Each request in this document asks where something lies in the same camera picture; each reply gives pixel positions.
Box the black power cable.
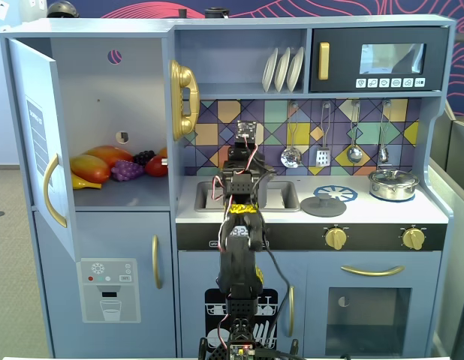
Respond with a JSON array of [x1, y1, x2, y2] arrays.
[[260, 243, 297, 359]]

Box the gold freezer door handle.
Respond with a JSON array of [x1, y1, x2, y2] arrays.
[[151, 235, 163, 290]]

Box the blue dishwasher door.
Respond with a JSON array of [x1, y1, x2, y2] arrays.
[[177, 250, 308, 358]]

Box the steel ladle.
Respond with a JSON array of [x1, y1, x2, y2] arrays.
[[346, 100, 364, 164]]

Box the gray toy sink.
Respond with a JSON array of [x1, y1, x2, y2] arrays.
[[194, 180, 302, 214]]

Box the purple toy grapes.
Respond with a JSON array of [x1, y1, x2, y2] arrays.
[[110, 159, 146, 182]]

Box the steel skimmer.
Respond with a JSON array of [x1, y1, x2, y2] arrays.
[[279, 101, 303, 169]]

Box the blue oven door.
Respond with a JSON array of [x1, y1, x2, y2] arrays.
[[306, 251, 442, 358]]

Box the dark toy grapes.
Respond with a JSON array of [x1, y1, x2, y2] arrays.
[[132, 150, 157, 167]]

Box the yellow red toy mango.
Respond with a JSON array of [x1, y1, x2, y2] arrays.
[[69, 154, 110, 185]]

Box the gold cabinet door handle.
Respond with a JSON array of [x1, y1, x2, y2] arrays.
[[42, 152, 68, 229]]

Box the orange red toy mango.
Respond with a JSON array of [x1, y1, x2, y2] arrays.
[[83, 145, 135, 168]]

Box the steel slotted spatula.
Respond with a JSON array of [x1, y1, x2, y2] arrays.
[[315, 101, 333, 168]]

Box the yellow toy banana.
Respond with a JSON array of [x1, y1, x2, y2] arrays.
[[71, 174, 103, 191]]

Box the gold microwave handle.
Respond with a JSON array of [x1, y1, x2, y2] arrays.
[[317, 42, 331, 81]]

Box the gold toy telephone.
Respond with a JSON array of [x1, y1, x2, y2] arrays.
[[169, 59, 201, 143]]

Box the gold oven handle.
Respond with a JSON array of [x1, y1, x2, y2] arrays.
[[340, 264, 406, 278]]

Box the dark microwave door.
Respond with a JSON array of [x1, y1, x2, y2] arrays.
[[309, 26, 450, 93]]

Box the red white servo wire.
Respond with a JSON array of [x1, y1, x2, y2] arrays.
[[211, 174, 229, 203]]

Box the blue freezer door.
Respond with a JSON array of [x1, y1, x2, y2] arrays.
[[33, 210, 177, 359]]

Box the steel spoon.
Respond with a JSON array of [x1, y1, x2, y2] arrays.
[[378, 99, 392, 164]]

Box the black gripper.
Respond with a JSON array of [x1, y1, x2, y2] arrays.
[[234, 119, 264, 152]]

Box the red toy tomato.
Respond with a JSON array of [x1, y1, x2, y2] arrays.
[[143, 154, 169, 179]]

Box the gold stove knob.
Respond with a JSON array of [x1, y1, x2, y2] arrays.
[[324, 226, 349, 251], [401, 226, 426, 251]]

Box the black round object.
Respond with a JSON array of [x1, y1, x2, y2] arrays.
[[204, 7, 230, 20]]

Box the dark helmet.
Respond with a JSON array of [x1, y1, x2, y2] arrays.
[[47, 0, 80, 19]]

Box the blue toy kitchen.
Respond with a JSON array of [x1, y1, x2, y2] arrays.
[[0, 13, 456, 359]]

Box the gold dishwasher door handle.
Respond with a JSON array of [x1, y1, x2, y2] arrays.
[[287, 286, 296, 338]]

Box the white toy plate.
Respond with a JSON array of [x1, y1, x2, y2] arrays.
[[273, 46, 292, 93], [286, 46, 305, 93], [261, 47, 280, 93]]

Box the steel pot with lid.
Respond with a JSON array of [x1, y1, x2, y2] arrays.
[[368, 168, 420, 202]]

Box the blue open cabinet door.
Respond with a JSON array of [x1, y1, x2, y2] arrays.
[[7, 37, 81, 263]]

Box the gray pot lid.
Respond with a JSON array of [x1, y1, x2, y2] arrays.
[[300, 194, 348, 218]]

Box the yellow tape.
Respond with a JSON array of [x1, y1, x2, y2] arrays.
[[230, 203, 258, 216]]

